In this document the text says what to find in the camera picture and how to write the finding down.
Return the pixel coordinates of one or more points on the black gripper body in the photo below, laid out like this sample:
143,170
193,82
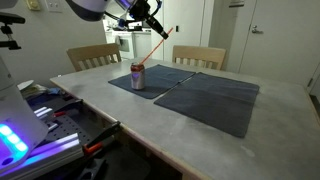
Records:
140,8

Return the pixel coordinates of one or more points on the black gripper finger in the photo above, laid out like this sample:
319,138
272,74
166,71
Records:
160,25
156,29

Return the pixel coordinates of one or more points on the orange drinking straw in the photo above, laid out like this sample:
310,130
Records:
155,48

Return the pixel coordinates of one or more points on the red and silver soda can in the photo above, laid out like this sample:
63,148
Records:
137,77

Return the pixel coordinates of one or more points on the microwave oven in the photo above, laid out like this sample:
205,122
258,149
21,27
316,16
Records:
144,26

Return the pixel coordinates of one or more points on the white countertop appliance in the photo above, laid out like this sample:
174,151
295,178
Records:
135,25

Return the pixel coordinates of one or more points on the white kitchen cabinet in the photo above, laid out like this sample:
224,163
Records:
142,45

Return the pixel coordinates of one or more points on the white kitchen stove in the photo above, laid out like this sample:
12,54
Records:
126,46

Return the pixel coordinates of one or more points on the light wooden chair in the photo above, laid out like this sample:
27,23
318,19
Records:
93,52
200,52

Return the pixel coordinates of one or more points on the dark blue cloth mat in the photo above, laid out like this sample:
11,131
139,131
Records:
166,78
213,100

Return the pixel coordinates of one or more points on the small blue object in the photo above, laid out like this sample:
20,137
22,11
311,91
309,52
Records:
53,90

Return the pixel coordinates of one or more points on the white door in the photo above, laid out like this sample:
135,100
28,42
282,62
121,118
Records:
283,43

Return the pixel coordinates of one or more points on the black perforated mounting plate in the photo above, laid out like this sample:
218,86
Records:
70,128

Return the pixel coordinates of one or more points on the stack of papers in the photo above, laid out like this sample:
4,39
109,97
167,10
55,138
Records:
35,91

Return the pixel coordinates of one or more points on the small aluminium block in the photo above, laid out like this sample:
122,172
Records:
43,112

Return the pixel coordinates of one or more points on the small black wall switch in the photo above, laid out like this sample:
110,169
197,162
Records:
177,28

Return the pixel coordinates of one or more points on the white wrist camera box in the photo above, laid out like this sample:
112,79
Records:
122,22

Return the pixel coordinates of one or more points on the grey wall sign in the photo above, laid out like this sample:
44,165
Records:
236,3

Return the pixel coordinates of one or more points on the white light switch plate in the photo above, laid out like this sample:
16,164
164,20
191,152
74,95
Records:
53,5

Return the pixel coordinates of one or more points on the beige wall thermostat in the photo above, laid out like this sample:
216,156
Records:
33,4

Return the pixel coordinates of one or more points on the black camera on tripod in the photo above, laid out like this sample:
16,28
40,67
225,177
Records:
10,18

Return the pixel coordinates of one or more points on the black bracket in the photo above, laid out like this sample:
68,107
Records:
93,168

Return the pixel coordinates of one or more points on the aluminium extrusion rail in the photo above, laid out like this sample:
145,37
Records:
50,151

